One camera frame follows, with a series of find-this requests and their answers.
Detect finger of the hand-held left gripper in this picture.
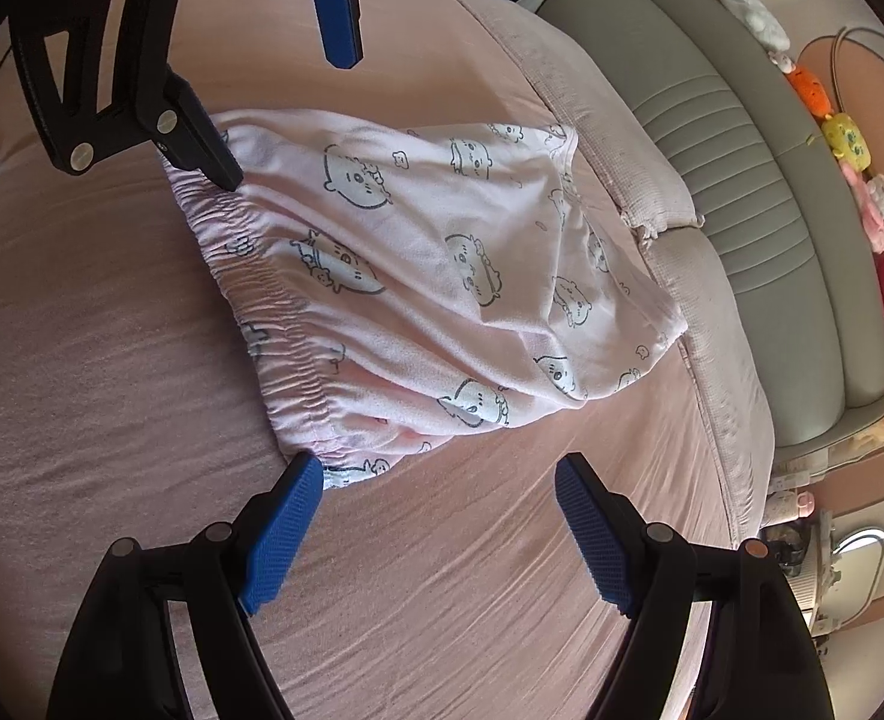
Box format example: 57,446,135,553
5,0,245,193
292,0,372,70

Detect white power strip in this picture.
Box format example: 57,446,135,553
772,457,825,492

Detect white vanity desk with drawers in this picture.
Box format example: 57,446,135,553
775,517,855,638

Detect orange carrot plush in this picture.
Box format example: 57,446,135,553
783,66,834,117

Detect black bag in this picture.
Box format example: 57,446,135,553
768,525,810,567

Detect yellow sponge plush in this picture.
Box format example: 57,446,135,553
820,112,874,170

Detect pink long plush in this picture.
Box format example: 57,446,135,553
843,165,884,252

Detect bed with pink sheet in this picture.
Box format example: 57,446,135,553
0,0,780,720

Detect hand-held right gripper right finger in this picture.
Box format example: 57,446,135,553
553,452,837,720

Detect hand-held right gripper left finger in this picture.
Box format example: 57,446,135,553
44,451,325,720

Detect white bottle with pink cap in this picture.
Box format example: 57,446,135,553
764,491,814,522

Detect rounded vanity mirror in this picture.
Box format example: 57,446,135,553
832,525,884,563

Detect grey padded headboard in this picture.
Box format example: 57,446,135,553
536,0,884,470

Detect pink bear print pajama pants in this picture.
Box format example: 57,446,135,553
158,109,689,492

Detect pinkish grey waffle pillow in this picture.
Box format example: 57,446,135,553
449,0,705,245
641,223,780,550

